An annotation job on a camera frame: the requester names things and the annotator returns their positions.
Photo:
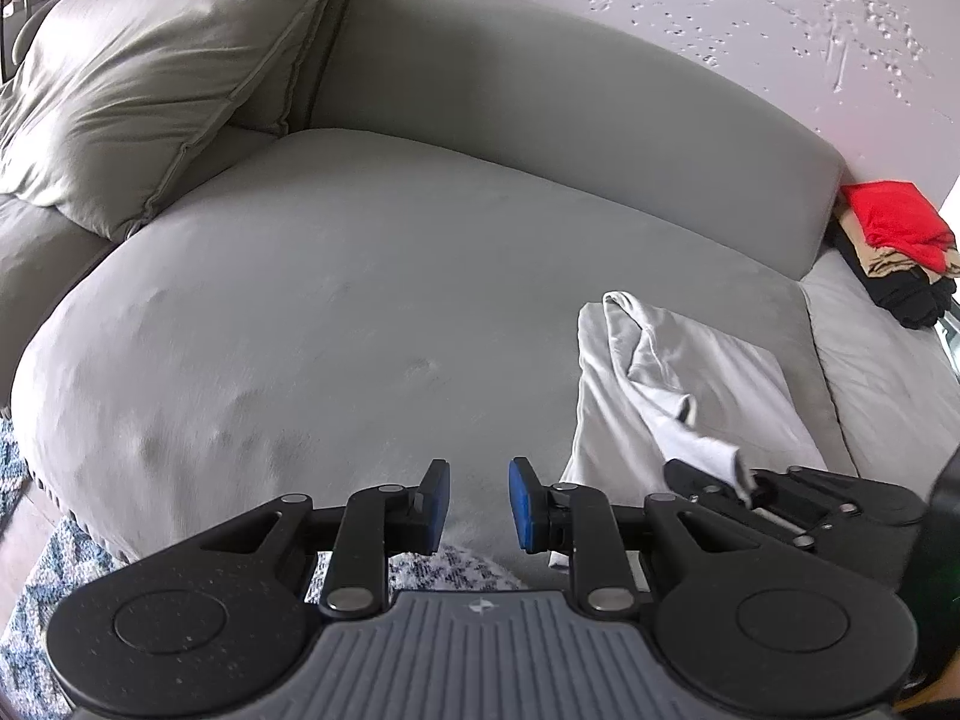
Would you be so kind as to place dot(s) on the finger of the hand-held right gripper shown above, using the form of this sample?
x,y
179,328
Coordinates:
x,y
712,491
802,491

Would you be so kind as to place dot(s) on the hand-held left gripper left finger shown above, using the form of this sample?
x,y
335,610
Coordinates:
x,y
436,506

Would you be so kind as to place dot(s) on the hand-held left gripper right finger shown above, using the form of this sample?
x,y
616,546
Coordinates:
x,y
525,506

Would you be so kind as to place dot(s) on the white shirt with brown script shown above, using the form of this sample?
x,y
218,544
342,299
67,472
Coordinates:
x,y
712,390

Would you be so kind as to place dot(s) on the black folded cloth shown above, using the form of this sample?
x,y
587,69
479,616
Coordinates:
x,y
904,292

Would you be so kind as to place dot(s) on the tan folded cloth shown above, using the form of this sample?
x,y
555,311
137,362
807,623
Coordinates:
x,y
881,259

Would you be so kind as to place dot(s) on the grey sofa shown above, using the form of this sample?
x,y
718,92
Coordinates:
x,y
337,277

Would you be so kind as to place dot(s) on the red folded cloth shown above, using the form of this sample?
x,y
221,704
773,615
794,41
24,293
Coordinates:
x,y
896,217

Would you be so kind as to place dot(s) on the blue white patterned rug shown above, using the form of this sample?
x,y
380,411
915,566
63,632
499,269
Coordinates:
x,y
45,592

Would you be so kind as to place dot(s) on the large grey pillow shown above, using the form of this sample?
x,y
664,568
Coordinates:
x,y
150,90

